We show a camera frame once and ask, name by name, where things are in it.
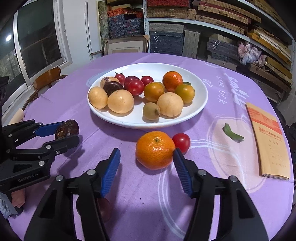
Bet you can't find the green marbled panel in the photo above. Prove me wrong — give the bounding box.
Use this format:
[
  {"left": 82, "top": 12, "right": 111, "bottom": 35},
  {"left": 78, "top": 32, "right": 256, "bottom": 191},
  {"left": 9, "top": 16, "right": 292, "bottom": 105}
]
[{"left": 97, "top": 1, "right": 109, "bottom": 40}]

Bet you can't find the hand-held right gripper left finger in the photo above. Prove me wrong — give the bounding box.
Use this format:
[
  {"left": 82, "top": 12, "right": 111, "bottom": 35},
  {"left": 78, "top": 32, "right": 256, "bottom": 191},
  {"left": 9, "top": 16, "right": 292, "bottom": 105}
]
[{"left": 24, "top": 148, "right": 121, "bottom": 241}]

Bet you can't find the beige roll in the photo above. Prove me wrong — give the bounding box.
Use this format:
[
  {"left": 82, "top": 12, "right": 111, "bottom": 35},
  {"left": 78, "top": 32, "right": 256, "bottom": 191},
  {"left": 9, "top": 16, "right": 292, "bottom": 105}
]
[{"left": 9, "top": 109, "right": 25, "bottom": 124}]

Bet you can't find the purple printed tablecloth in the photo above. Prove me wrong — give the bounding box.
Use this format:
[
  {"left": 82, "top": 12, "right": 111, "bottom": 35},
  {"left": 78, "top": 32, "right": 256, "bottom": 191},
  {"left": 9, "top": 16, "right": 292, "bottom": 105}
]
[{"left": 7, "top": 53, "right": 295, "bottom": 241}]

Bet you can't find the light wooden chair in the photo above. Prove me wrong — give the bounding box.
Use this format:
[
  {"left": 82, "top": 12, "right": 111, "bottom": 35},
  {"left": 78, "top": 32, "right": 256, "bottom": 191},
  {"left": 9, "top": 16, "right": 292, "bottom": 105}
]
[{"left": 22, "top": 67, "right": 68, "bottom": 112}]

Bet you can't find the stack of woven brown boxes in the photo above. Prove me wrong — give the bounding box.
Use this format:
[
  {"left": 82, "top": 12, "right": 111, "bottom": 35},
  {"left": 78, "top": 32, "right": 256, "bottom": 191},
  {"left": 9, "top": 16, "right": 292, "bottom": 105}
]
[{"left": 147, "top": 0, "right": 285, "bottom": 34}]

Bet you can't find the stack of dark blue boxes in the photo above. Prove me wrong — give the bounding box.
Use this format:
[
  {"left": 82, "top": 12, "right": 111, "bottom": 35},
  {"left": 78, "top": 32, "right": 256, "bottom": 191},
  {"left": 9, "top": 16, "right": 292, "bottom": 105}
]
[{"left": 149, "top": 23, "right": 185, "bottom": 55}]

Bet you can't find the stack of blue patterned boxes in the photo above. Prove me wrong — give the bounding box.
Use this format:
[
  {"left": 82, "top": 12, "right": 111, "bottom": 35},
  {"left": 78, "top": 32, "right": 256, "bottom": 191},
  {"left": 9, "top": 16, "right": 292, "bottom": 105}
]
[{"left": 107, "top": 9, "right": 145, "bottom": 39}]

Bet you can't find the pink plastic bag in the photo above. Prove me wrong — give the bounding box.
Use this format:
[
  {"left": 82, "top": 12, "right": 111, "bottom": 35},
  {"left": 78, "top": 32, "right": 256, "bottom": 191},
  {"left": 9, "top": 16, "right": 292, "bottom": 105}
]
[{"left": 238, "top": 41, "right": 267, "bottom": 67}]

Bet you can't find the dark red plum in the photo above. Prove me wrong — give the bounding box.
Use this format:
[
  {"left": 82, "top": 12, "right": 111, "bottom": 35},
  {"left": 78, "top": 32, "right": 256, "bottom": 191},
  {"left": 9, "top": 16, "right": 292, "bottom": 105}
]
[
  {"left": 97, "top": 197, "right": 112, "bottom": 222},
  {"left": 124, "top": 76, "right": 140, "bottom": 90}
]

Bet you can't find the yellow-orange kumquat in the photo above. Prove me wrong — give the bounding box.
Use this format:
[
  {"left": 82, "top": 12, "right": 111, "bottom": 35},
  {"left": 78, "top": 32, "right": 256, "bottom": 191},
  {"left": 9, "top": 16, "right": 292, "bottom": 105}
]
[
  {"left": 144, "top": 82, "right": 165, "bottom": 103},
  {"left": 174, "top": 84, "right": 195, "bottom": 103}
]

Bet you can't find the stack of red patterned boxes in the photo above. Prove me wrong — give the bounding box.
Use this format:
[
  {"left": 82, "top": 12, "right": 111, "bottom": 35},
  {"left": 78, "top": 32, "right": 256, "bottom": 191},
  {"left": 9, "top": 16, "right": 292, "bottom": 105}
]
[{"left": 147, "top": 0, "right": 191, "bottom": 7}]

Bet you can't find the person's left hand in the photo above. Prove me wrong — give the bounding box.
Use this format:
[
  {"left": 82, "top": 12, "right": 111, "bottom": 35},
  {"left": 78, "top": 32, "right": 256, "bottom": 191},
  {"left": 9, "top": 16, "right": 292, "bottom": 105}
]
[{"left": 12, "top": 188, "right": 25, "bottom": 208}]

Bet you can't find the white metal shelf rack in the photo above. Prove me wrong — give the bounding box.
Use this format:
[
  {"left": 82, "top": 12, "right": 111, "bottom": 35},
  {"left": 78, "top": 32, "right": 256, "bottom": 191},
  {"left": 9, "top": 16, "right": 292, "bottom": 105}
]
[{"left": 143, "top": 0, "right": 296, "bottom": 102}]

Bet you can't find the stack of dark grey boxes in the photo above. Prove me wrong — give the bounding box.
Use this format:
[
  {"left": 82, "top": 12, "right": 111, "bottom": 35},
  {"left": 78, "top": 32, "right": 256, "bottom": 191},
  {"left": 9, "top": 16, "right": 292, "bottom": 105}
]
[{"left": 206, "top": 39, "right": 240, "bottom": 63}]

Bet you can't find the loose green leaf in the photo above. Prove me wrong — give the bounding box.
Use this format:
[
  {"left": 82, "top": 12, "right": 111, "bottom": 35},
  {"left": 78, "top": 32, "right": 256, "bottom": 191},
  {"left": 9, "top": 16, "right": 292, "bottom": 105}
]
[{"left": 223, "top": 123, "right": 245, "bottom": 142}]

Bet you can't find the pale spotted passion fruit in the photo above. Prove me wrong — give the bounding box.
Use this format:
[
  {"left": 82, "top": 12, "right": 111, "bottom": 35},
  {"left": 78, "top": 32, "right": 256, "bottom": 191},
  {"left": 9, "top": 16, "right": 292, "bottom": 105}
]
[{"left": 100, "top": 76, "right": 120, "bottom": 88}]

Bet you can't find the grey upright box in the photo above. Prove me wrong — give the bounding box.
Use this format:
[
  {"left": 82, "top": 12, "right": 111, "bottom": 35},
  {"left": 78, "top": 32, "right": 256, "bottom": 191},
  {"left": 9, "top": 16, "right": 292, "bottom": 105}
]
[{"left": 183, "top": 30, "right": 200, "bottom": 58}]

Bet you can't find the tan paper notebook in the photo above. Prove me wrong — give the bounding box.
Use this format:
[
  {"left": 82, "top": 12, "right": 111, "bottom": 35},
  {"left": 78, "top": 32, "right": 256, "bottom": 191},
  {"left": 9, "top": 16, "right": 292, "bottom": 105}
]
[{"left": 245, "top": 102, "right": 290, "bottom": 180}]

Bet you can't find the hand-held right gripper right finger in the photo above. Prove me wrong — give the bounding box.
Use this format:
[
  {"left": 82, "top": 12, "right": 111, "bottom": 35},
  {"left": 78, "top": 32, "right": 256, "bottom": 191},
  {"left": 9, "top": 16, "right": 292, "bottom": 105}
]
[{"left": 173, "top": 148, "right": 270, "bottom": 241}]

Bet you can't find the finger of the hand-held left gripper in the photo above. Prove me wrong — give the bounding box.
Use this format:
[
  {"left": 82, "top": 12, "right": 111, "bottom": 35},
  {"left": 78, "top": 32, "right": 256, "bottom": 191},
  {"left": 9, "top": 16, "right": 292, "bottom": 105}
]
[
  {"left": 2, "top": 120, "right": 66, "bottom": 149},
  {"left": 9, "top": 136, "right": 80, "bottom": 163}
]

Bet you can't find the leafy orange mandarin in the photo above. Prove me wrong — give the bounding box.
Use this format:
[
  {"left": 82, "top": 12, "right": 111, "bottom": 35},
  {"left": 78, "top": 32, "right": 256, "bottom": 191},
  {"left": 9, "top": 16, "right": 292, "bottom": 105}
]
[{"left": 162, "top": 71, "right": 191, "bottom": 92}]

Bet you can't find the pile of woven tan boxes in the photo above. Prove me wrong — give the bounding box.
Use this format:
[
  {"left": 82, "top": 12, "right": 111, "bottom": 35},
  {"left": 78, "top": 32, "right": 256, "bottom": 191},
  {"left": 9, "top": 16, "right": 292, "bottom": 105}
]
[{"left": 106, "top": 0, "right": 144, "bottom": 11}]

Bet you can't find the white-framed window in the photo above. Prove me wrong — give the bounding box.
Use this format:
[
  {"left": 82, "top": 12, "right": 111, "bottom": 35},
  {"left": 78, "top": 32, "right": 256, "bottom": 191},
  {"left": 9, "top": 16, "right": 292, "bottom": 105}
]
[{"left": 0, "top": 0, "right": 72, "bottom": 93}]

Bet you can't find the white leaning board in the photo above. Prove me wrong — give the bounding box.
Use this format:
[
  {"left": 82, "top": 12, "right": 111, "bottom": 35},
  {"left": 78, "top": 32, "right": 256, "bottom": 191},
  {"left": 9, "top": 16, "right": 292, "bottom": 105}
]
[{"left": 84, "top": 1, "right": 103, "bottom": 62}]

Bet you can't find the large yellow pear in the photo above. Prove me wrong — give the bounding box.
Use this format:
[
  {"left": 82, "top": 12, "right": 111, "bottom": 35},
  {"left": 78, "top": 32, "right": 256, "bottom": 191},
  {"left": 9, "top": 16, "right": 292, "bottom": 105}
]
[{"left": 157, "top": 92, "right": 184, "bottom": 117}]

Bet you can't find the framed picture in cardboard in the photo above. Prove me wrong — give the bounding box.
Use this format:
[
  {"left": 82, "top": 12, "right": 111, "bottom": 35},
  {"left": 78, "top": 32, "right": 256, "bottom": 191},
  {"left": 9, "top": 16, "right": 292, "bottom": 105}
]
[{"left": 103, "top": 35, "right": 148, "bottom": 56}]

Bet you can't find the stack of yellow wooden boxes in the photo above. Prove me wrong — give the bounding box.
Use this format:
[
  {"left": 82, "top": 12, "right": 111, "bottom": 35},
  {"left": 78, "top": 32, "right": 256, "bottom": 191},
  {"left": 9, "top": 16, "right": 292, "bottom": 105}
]
[{"left": 246, "top": 29, "right": 293, "bottom": 79}]

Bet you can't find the white oval plate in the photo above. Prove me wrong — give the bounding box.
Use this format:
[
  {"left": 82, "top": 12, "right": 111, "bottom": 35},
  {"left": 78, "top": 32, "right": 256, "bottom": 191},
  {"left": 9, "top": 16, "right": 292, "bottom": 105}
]
[{"left": 87, "top": 62, "right": 208, "bottom": 129}]

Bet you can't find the small yellow mango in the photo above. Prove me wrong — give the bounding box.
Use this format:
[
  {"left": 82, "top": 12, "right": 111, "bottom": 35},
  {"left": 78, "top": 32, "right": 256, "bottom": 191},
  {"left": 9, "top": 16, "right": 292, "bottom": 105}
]
[{"left": 88, "top": 86, "right": 108, "bottom": 109}]

